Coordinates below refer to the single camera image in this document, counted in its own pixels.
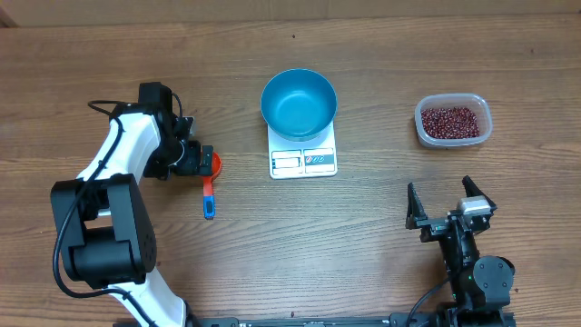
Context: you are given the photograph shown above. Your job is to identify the teal plastic bowl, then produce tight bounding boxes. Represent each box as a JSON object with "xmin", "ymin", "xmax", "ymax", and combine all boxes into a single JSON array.
[{"xmin": 260, "ymin": 68, "xmax": 339, "ymax": 142}]

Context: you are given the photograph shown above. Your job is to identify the red beans in container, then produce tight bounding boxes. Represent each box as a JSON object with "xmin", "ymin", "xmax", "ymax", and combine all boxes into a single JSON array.
[{"xmin": 420, "ymin": 107, "xmax": 480, "ymax": 139}]

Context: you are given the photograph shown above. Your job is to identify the orange measuring scoop blue handle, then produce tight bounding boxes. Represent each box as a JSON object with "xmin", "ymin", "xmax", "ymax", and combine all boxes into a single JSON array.
[{"xmin": 201, "ymin": 151, "xmax": 223, "ymax": 221}]

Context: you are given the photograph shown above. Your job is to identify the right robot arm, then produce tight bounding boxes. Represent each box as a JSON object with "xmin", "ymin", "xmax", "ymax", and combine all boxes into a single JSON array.
[{"xmin": 405, "ymin": 175, "xmax": 516, "ymax": 327}]

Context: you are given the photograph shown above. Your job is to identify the white digital kitchen scale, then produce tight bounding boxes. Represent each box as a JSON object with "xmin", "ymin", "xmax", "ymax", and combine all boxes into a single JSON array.
[{"xmin": 268, "ymin": 124, "xmax": 338, "ymax": 180}]

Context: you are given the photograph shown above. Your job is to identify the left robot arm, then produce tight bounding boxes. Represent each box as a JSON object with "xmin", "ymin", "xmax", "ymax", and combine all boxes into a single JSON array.
[{"xmin": 50, "ymin": 82, "xmax": 222, "ymax": 326}]

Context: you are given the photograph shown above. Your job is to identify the clear plastic bean container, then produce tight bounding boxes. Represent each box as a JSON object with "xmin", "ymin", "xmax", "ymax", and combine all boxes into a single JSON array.
[{"xmin": 414, "ymin": 93, "xmax": 493, "ymax": 149}]

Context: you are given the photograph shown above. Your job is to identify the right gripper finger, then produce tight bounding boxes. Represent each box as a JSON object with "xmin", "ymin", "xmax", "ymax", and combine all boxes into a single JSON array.
[
  {"xmin": 406, "ymin": 183, "xmax": 428, "ymax": 230},
  {"xmin": 462, "ymin": 175, "xmax": 497, "ymax": 210}
]

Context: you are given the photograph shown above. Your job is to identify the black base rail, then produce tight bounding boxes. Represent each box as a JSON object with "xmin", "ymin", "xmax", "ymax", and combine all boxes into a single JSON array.
[{"xmin": 185, "ymin": 312, "xmax": 517, "ymax": 327}]

